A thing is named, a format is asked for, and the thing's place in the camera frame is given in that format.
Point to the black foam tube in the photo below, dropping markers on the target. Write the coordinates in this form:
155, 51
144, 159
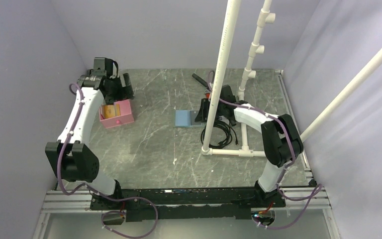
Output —
206, 83

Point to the white PVC pipe frame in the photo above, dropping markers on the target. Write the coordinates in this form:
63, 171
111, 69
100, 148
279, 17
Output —
265, 17

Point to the green card holder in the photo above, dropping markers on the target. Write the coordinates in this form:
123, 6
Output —
186, 119

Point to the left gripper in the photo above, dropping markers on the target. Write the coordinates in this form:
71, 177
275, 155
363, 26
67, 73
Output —
125, 93

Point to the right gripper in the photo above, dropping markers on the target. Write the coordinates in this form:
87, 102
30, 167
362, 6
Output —
203, 114

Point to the stack of credit cards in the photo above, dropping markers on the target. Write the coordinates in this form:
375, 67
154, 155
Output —
110, 111

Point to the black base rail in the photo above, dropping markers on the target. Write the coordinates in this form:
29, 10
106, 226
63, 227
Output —
191, 203

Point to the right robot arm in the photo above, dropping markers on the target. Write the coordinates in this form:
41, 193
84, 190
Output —
281, 141

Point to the pink plastic bin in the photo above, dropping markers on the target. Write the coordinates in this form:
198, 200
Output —
126, 115

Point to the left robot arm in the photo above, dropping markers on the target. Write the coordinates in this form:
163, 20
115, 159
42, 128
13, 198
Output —
73, 162

